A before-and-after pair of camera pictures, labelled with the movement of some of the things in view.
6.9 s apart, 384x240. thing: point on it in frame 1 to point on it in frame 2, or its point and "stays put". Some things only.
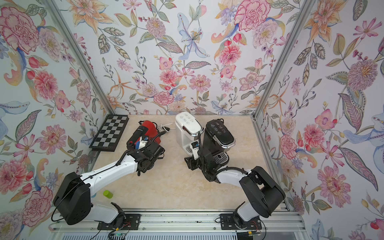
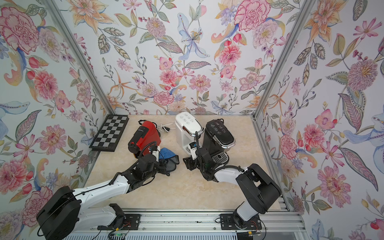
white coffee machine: (188, 129) stays put
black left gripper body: (151, 165) to (158, 167)
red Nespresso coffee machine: (151, 132) stays put
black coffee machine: (218, 138) stays put
